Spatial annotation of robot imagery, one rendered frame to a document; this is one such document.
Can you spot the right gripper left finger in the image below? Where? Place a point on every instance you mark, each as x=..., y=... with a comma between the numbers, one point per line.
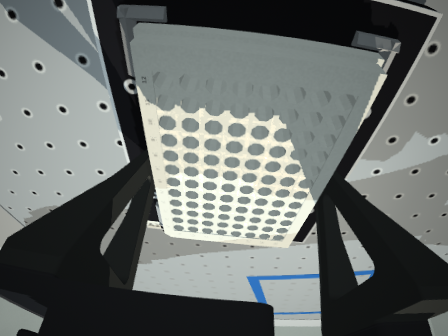
x=66, y=241

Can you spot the blue tape outline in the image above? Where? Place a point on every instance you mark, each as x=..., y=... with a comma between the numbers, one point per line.
x=256, y=287

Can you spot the white well plate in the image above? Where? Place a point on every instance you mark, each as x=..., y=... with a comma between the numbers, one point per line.
x=218, y=185

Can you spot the grey perforated breadboard plate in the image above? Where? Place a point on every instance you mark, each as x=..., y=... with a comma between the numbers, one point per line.
x=58, y=138

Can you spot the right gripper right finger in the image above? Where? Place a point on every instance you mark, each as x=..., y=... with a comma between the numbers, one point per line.
x=410, y=282

